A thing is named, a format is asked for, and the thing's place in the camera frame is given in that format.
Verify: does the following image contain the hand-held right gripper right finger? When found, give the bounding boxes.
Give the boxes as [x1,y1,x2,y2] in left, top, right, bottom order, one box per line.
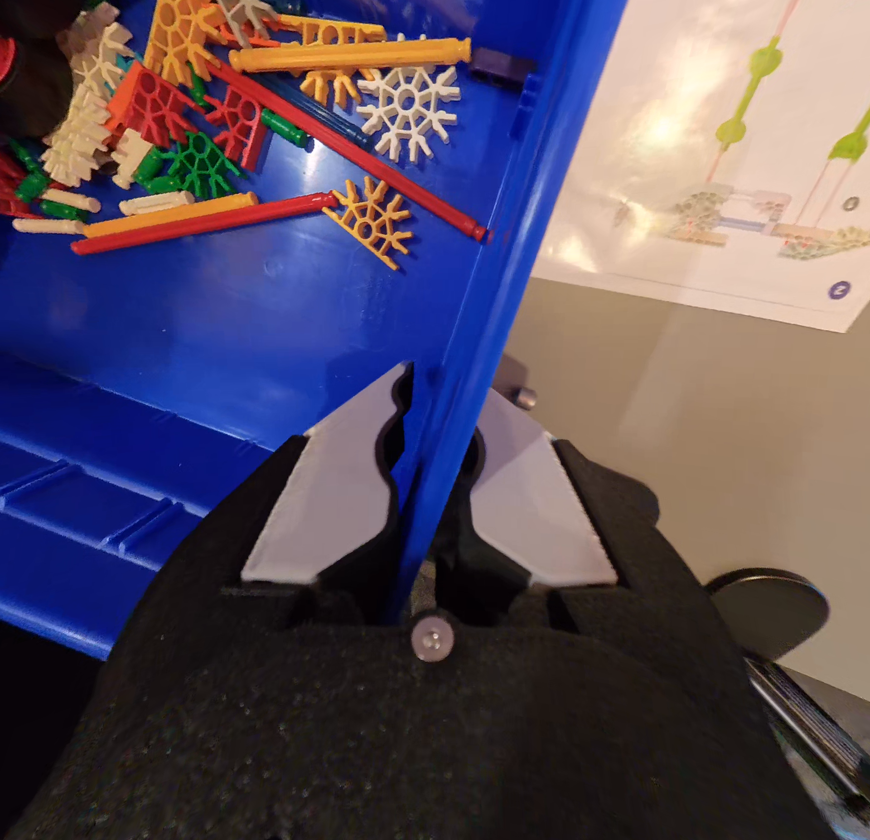
[435,388,619,613]

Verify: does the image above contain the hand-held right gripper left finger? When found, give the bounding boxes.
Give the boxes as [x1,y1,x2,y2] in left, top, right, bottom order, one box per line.
[241,360,416,625]

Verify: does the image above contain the large blue plastic bin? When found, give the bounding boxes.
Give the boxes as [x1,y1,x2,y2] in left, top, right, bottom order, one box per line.
[0,0,640,660]

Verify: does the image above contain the black rod stand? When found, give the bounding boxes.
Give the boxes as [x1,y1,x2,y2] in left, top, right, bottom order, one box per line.
[707,568,831,664]

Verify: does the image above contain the dark ribbed panel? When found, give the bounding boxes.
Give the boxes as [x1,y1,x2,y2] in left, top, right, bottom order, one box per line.
[744,656,870,810]

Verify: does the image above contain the toy model booklet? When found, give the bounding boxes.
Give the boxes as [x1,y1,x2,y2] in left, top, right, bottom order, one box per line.
[530,0,870,334]

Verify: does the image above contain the pile of plastic construction pieces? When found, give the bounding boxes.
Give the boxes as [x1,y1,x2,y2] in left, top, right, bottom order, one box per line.
[0,0,538,273]

